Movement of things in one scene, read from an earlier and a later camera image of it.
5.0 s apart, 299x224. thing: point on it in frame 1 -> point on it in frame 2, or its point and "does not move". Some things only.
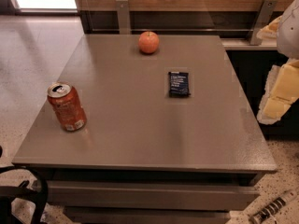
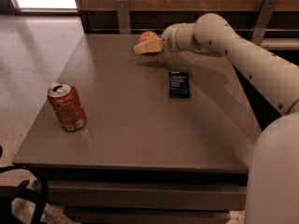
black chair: (22, 189) does not move
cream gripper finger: (281, 91) -> (168, 40)
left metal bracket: (123, 13) does not move
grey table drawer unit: (89, 196) does not move
